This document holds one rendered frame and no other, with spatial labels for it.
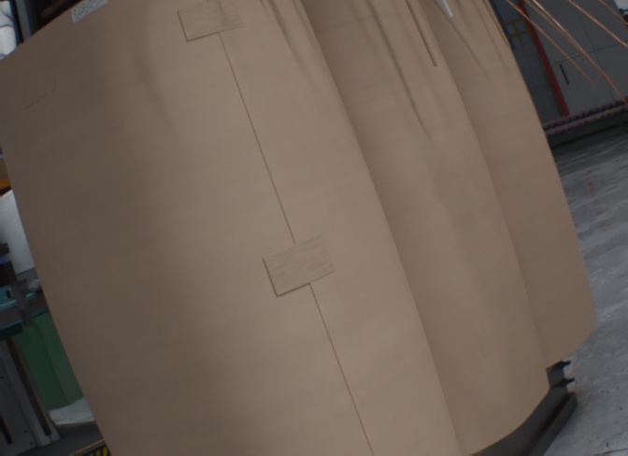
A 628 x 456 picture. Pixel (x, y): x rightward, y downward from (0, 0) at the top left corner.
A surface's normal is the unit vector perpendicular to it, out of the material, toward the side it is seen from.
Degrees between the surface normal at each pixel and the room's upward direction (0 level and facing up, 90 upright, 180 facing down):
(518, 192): 90
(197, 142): 90
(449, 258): 90
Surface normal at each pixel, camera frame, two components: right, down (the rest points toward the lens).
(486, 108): 0.26, -0.06
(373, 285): 0.80, -0.27
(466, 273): 0.51, -0.15
